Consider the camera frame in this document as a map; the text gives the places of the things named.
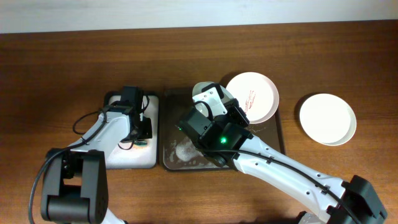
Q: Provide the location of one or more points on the green yellow scrub sponge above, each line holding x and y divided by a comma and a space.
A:
141, 143

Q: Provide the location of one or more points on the cream white plate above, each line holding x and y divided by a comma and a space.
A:
327, 119

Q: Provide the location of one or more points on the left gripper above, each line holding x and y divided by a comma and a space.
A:
147, 134

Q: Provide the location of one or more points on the large brown serving tray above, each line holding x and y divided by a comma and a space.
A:
177, 152

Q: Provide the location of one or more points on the pale pink plate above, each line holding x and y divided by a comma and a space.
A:
257, 95

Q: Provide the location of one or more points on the small black tray white mat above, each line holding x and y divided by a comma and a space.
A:
126, 156

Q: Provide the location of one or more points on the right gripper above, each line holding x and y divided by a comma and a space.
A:
233, 109

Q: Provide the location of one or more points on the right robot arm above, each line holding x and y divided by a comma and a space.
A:
331, 199

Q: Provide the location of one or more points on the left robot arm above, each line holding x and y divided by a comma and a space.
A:
75, 185

